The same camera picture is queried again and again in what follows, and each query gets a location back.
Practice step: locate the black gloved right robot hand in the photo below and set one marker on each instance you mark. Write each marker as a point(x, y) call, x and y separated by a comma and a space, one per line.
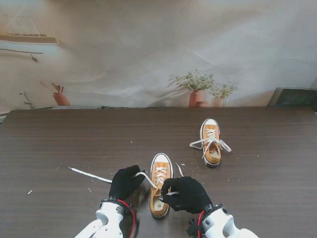
point(190, 196)

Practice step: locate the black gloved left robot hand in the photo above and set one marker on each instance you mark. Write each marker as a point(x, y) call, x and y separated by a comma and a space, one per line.
point(123, 183)

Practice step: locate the white shoelace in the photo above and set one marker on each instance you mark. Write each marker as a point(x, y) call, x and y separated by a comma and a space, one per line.
point(91, 175)
point(224, 146)

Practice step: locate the yellow canvas sneaker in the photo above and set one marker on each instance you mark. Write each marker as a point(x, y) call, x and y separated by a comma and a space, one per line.
point(161, 158)
point(210, 122)

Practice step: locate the printed kitchen backdrop cloth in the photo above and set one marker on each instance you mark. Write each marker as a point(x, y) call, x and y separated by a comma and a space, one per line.
point(148, 49)

